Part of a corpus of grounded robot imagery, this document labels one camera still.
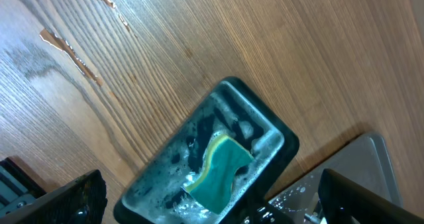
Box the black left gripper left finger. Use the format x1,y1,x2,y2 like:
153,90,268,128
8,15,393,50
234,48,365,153
1,170,107,224

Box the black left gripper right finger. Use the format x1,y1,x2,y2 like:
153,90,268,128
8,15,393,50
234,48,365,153
318,169,423,224

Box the green yellow sponge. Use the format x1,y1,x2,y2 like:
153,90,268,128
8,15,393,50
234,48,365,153
184,134,254,214

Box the dark brown serving tray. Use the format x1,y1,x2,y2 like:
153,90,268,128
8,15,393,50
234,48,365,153
269,133,403,223

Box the black soapy water tray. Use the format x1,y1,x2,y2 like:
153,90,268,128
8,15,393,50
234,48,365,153
113,77,299,223

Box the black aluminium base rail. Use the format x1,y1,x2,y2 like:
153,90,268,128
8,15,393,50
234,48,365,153
0,158,46,218

